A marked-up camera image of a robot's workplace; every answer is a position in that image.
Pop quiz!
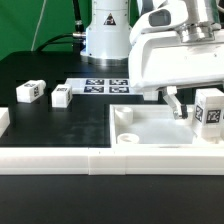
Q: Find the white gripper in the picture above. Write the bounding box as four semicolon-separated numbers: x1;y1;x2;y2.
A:
128;30;224;119

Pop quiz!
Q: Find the white square tabletop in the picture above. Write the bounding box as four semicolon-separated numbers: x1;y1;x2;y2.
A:
109;105;224;148

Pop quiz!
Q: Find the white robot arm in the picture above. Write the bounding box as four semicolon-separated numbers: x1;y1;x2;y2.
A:
81;0;224;92

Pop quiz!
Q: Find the fiducial marker sheet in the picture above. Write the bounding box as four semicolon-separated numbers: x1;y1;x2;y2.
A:
66;78;135;95

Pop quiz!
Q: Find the white U-shaped fence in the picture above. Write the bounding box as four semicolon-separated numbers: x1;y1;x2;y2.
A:
0;107;224;176

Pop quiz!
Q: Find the black cable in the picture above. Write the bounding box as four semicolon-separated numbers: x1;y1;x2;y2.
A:
34;0;88;54

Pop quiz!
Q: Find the white thin cable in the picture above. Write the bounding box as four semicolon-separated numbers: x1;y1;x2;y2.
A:
30;0;48;52

